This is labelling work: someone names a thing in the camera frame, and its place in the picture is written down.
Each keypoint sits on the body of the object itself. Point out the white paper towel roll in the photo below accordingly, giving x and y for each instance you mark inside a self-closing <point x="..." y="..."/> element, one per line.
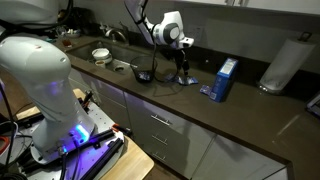
<point x="286" y="65"/>

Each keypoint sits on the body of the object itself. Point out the blue sachet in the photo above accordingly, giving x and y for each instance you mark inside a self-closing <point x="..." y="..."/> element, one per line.
<point x="171" y="78"/>
<point x="205" y="90"/>
<point x="144" y="76"/>
<point x="192" y="80"/>
<point x="184" y="81"/>

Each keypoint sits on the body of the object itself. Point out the blue carton box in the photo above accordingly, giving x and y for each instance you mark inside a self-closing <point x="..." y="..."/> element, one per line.
<point x="221" y="83"/>

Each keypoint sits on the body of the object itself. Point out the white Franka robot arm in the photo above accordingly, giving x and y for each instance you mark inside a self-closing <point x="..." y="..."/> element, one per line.
<point x="40" y="83"/>

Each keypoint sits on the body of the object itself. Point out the small white cup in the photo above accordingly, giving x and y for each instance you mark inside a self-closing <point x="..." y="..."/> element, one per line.
<point x="100" y="63"/>

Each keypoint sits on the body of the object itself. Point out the small brown glass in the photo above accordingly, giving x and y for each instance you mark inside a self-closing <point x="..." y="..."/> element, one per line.
<point x="66" y="43"/>

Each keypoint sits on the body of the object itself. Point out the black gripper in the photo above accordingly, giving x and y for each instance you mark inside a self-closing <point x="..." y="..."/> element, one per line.
<point x="179" y="56"/>

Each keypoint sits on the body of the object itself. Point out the black orange clamp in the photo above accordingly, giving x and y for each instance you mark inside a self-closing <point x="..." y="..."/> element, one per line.
<point x="87" y="99"/>
<point x="121" y="129"/>

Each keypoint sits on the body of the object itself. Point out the black bag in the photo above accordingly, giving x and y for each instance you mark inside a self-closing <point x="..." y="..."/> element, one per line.
<point x="83" y="20"/>

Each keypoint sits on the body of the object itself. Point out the white dish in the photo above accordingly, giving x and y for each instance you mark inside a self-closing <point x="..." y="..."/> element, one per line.
<point x="72" y="33"/>

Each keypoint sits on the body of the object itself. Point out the steel kitchen sink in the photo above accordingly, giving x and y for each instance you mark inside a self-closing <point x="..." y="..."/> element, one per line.
<point x="83" y="51"/>

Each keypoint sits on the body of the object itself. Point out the white bowl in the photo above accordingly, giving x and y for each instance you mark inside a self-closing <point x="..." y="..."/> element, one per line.
<point x="101" y="53"/>

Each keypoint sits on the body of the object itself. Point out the chrome sink faucet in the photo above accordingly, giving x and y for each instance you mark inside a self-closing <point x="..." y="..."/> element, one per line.
<point x="116" y="33"/>

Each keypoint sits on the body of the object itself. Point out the grey base drawer cabinet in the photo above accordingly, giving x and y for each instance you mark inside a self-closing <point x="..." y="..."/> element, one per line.
<point x="180" y="146"/>

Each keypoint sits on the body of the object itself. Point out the white upper wall cabinet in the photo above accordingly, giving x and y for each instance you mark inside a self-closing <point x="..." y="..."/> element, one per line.
<point x="266" y="5"/>

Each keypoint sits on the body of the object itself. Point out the wooden cart board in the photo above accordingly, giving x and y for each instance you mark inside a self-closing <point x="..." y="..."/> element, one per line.
<point x="133" y="163"/>

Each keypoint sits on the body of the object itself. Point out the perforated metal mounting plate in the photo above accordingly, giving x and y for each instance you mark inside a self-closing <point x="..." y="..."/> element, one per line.
<point x="103" y="120"/>

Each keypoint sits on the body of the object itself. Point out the black aluminium rail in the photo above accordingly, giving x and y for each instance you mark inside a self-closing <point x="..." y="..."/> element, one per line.
<point x="103" y="160"/>
<point x="100" y="136"/>

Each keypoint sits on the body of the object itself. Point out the paper towel holder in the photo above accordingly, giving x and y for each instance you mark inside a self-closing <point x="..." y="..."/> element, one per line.
<point x="265" y="89"/>

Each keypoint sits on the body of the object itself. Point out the white wall outlet plate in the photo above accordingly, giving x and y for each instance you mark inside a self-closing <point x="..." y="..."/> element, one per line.
<point x="197" y="31"/>

